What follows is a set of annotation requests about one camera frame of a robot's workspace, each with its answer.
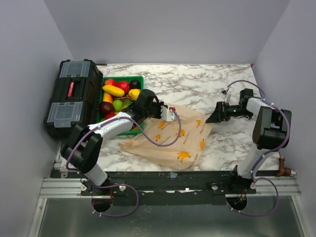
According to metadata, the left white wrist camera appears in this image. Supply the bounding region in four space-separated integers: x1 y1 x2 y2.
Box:
160 105 177 121

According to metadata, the red fake strawberry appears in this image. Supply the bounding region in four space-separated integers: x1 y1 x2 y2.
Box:
105 113 116 120

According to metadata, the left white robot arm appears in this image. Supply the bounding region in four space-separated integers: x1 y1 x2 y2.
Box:
61 89 168 195

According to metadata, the orange plastic bag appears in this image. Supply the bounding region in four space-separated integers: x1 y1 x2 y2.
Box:
119 105 212 171

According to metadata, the dark red fake apple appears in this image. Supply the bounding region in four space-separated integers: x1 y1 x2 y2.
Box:
99 102 115 115

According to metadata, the orange green fake mango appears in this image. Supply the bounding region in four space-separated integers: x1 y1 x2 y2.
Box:
102 92 113 103

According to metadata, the aluminium frame rail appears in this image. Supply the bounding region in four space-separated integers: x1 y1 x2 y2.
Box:
39 176 302 198

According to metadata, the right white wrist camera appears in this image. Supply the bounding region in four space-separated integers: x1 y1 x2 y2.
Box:
220 89 231 104

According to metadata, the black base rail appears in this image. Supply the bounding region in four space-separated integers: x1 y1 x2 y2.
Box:
52 171 256 206

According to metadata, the blue tape piece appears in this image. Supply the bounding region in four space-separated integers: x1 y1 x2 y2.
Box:
170 172 178 178

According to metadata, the light green fake fruit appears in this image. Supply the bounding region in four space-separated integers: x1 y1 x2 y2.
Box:
112 100 123 113

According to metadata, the yellow fake pear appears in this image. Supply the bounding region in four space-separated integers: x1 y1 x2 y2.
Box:
128 89 141 101

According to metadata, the red fake pomegranate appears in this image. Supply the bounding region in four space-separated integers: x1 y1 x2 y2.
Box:
117 80 130 95

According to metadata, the brass pipe fitting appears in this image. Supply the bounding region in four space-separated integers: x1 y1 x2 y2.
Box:
276 156 296 177

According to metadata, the green plastic basket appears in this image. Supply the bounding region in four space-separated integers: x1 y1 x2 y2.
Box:
96 76 144 123

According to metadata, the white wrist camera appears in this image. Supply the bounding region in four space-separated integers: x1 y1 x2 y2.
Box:
220 89 231 104
160 105 177 121

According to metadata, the black tool box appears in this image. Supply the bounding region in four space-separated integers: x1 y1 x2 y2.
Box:
43 59 103 140

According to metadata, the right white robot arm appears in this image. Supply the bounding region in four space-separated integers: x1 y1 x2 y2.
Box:
206 88 292 194

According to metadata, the dark purple fake plum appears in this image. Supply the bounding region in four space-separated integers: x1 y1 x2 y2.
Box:
129 79 141 89

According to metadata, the yellow fake banana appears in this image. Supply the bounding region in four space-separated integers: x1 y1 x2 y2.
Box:
102 84 125 97

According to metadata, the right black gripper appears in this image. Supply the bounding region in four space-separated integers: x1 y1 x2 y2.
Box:
205 101 251 123

